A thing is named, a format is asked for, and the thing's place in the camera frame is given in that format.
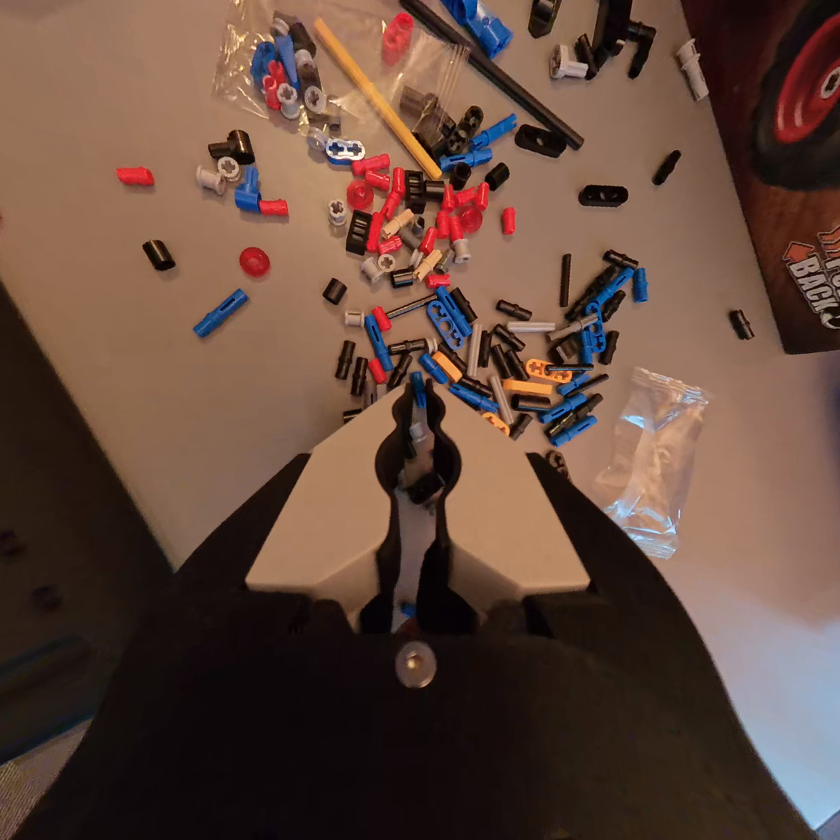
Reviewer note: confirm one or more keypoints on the yellow toy axle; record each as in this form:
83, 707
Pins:
374, 95

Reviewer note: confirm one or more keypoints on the black dimpled mat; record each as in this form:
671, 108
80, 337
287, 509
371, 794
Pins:
52, 459

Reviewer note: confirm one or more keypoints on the red toy pin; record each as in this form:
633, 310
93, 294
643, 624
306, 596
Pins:
134, 176

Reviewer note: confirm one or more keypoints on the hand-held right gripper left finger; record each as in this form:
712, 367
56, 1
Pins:
315, 525

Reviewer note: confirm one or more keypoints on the white toy axle pin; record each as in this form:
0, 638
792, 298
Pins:
692, 69
568, 64

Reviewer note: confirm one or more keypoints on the red round toy tile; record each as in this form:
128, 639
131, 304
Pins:
254, 262

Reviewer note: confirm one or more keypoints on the small blue toy panel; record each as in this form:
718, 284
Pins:
485, 26

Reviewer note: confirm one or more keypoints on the black toy cylinder connector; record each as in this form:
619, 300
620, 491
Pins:
741, 325

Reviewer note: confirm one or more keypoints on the blue toy axle connector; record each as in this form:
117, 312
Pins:
220, 313

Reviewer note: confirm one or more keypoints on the small blue toy pin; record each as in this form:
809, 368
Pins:
418, 387

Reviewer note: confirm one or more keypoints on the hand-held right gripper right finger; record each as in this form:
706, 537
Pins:
512, 525

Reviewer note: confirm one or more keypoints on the printed toy truck box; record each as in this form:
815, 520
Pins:
774, 164

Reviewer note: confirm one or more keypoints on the empty clear plastic bag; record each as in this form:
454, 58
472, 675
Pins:
656, 459

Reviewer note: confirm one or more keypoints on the long dark toy axle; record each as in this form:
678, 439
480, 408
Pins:
499, 72

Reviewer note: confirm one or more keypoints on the pile of small toy pins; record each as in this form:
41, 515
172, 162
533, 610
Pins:
407, 197

